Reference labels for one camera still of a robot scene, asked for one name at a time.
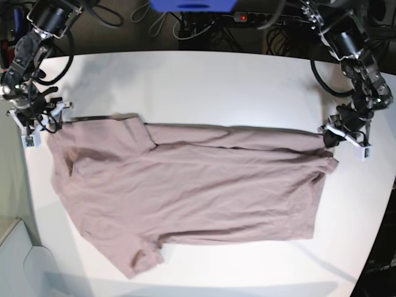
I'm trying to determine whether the grey power strip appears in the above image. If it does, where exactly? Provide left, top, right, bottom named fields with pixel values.
left=233, top=12, right=303, bottom=27

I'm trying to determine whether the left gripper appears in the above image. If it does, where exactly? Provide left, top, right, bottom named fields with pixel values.
left=318, top=113, right=373, bottom=148

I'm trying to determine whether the blue box at top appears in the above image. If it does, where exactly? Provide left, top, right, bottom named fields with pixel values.
left=149, top=0, right=237, bottom=12

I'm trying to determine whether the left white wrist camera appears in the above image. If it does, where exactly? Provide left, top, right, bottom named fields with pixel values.
left=355, top=145, right=372, bottom=161

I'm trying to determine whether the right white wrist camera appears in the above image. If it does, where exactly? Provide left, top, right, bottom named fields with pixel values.
left=21, top=134, right=41, bottom=148

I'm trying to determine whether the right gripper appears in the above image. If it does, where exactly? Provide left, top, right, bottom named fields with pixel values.
left=6, top=98, right=73, bottom=138

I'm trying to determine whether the mauve t-shirt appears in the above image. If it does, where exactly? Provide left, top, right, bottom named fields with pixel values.
left=47, top=117, right=338, bottom=278

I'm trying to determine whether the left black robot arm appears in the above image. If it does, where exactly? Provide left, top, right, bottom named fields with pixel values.
left=297, top=1, right=394, bottom=148

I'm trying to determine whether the white side table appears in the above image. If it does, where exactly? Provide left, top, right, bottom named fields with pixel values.
left=1, top=220, right=56, bottom=297

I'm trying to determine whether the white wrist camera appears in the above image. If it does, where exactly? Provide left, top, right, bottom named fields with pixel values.
left=355, top=145, right=372, bottom=161
left=21, top=134, right=41, bottom=148

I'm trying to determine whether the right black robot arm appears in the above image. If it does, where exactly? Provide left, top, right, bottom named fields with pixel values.
left=1, top=1, right=124, bottom=146

